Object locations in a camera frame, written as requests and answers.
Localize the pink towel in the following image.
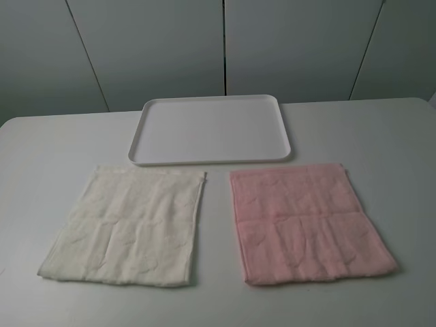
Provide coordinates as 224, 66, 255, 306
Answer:
230, 163, 398, 286

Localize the cream white towel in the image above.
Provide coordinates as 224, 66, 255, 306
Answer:
37, 166, 206, 287

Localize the white rectangular plastic tray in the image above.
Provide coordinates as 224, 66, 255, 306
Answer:
128, 95, 292, 166

